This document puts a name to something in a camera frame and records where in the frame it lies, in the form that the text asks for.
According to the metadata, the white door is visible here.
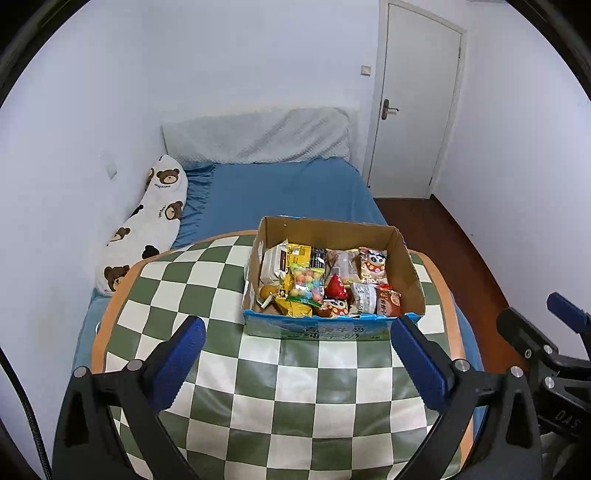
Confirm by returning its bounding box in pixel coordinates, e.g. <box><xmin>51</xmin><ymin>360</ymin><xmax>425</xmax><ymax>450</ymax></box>
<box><xmin>365</xmin><ymin>2</ymin><xmax>465</xmax><ymax>199</ymax></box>

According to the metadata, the red panda snack packet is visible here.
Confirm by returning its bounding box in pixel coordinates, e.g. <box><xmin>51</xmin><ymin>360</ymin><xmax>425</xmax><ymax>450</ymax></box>
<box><xmin>358</xmin><ymin>247</ymin><xmax>389</xmax><ymax>285</ymax></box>

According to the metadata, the red triangular snack packet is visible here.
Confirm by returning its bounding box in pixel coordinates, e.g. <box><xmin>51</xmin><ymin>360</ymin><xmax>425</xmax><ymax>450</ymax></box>
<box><xmin>324</xmin><ymin>274</ymin><xmax>350</xmax><ymax>301</ymax></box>

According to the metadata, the white bear print pillow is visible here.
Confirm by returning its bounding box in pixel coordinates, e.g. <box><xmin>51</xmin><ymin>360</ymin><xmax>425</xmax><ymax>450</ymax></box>
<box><xmin>95</xmin><ymin>154</ymin><xmax>188</xmax><ymax>294</ymax></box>

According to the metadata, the colourful candy ball packet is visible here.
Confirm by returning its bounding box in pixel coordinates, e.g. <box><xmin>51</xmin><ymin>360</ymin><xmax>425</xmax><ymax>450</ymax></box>
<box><xmin>286</xmin><ymin>268</ymin><xmax>326</xmax><ymax>308</ymax></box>

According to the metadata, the white snack packet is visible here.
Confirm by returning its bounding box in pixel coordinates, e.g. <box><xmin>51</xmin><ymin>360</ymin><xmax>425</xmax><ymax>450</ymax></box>
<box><xmin>349</xmin><ymin>281</ymin><xmax>378</xmax><ymax>315</ymax></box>

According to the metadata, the brown cardboard box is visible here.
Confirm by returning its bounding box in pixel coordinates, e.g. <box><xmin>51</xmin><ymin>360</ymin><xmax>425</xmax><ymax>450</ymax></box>
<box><xmin>242</xmin><ymin>215</ymin><xmax>426</xmax><ymax>341</ymax></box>

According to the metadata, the small panda snack packet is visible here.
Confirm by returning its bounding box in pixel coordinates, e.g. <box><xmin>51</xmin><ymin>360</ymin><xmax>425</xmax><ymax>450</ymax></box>
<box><xmin>318</xmin><ymin>298</ymin><xmax>350</xmax><ymax>318</ymax></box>

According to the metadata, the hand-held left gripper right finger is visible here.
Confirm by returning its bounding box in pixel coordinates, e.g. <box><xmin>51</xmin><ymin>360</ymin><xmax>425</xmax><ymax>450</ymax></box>
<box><xmin>390</xmin><ymin>316</ymin><xmax>541</xmax><ymax>480</ymax></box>

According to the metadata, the brown red snack packet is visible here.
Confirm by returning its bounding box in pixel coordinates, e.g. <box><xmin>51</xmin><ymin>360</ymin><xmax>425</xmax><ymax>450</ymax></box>
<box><xmin>376</xmin><ymin>285</ymin><xmax>402</xmax><ymax>317</ymax></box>

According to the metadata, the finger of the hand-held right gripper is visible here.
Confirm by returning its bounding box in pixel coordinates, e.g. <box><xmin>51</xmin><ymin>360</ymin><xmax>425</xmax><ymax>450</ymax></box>
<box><xmin>547</xmin><ymin>292</ymin><xmax>591</xmax><ymax>335</ymax></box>
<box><xmin>496</xmin><ymin>308</ymin><xmax>559</xmax><ymax>365</ymax></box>

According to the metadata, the grey headboard cushion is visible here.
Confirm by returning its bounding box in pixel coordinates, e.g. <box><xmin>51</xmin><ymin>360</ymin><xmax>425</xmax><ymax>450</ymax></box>
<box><xmin>160</xmin><ymin>107</ymin><xmax>356</xmax><ymax>165</ymax></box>

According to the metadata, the yellow green snack packet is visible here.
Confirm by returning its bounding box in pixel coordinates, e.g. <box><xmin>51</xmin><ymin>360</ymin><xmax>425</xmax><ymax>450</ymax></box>
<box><xmin>286</xmin><ymin>298</ymin><xmax>315</xmax><ymax>318</ymax></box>

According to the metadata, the black cable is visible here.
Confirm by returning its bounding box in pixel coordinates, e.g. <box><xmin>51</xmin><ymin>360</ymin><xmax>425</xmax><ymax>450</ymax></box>
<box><xmin>0</xmin><ymin>346</ymin><xmax>54</xmax><ymax>480</ymax></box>

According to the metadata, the clear pink bread packet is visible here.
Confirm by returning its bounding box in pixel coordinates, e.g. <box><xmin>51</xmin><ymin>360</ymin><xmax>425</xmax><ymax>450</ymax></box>
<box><xmin>324</xmin><ymin>248</ymin><xmax>362</xmax><ymax>284</ymax></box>

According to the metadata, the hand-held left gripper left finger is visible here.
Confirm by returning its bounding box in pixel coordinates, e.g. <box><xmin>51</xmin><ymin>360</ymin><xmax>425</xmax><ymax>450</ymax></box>
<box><xmin>51</xmin><ymin>315</ymin><xmax>207</xmax><ymax>480</ymax></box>

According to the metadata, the blue bed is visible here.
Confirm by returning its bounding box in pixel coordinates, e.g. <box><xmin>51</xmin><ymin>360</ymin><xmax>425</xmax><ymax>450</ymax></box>
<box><xmin>71</xmin><ymin>159</ymin><xmax>485</xmax><ymax>372</ymax></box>

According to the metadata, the large yellow snack bag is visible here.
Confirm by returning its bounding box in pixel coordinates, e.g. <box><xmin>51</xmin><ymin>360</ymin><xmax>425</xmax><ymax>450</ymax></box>
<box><xmin>283</xmin><ymin>242</ymin><xmax>315</xmax><ymax>278</ymax></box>

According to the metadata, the pale plastic snack packet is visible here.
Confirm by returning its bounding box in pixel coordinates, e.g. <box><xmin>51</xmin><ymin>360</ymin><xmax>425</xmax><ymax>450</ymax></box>
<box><xmin>259</xmin><ymin>243</ymin><xmax>291</xmax><ymax>283</ymax></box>

